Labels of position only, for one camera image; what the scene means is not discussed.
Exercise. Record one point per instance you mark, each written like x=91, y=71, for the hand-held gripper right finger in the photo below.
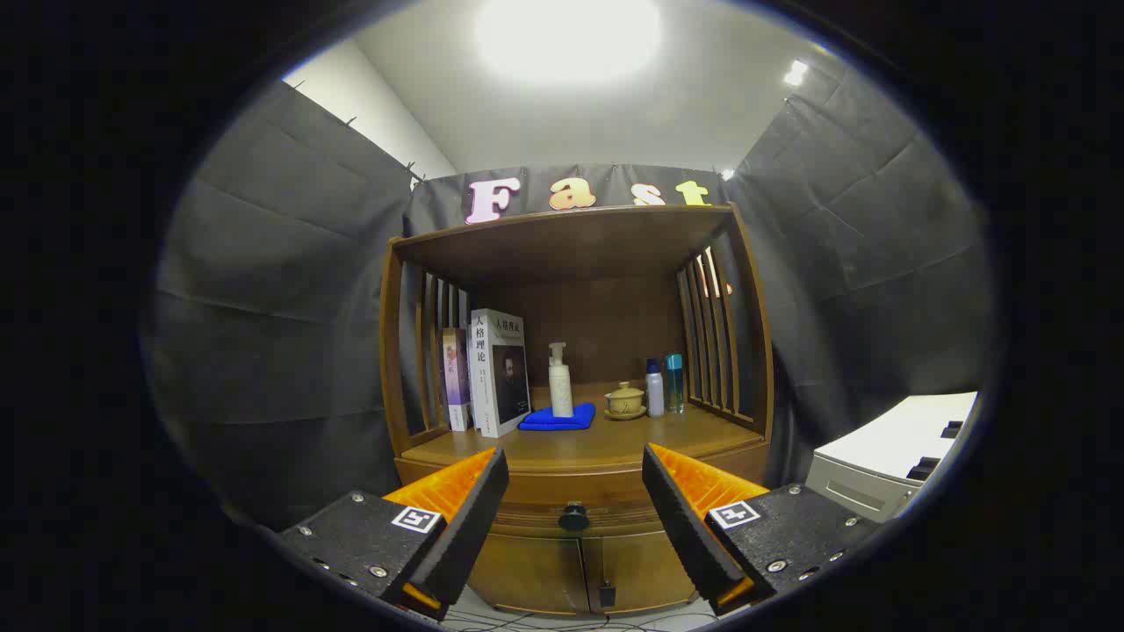
x=680, y=518

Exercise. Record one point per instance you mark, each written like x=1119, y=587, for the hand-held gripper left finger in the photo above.
x=470, y=518

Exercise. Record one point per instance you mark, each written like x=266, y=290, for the black drawer knob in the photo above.
x=573, y=518

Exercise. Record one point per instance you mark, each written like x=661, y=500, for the wooden drawer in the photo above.
x=571, y=484

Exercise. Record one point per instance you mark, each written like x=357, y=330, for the wooden cabinet door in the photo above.
x=527, y=570
x=645, y=566

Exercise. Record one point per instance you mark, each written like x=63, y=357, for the wooden countertop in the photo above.
x=615, y=443

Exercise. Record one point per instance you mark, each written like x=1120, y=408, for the brown wooden cabinet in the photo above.
x=571, y=246

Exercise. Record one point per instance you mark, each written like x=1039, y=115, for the blue folded cloth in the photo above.
x=549, y=421

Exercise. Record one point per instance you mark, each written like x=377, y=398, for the white bottle with blue cap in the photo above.
x=655, y=395

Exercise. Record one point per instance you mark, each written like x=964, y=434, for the beige lidded tea cup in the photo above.
x=624, y=402

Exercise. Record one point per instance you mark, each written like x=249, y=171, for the clear bottle with teal cap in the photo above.
x=673, y=386

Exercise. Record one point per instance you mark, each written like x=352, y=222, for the thin purple book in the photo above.
x=457, y=377

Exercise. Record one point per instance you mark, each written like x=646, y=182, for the thick white book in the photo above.
x=500, y=377

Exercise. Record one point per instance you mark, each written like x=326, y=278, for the white pump bottle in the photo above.
x=560, y=391

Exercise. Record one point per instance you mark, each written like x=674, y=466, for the white and grey machine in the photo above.
x=887, y=439

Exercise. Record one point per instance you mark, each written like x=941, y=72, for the black backdrop cloth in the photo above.
x=281, y=307

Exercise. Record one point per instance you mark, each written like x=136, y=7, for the small ceiling light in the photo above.
x=795, y=73

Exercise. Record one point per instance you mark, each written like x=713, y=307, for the large ceiling light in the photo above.
x=566, y=39

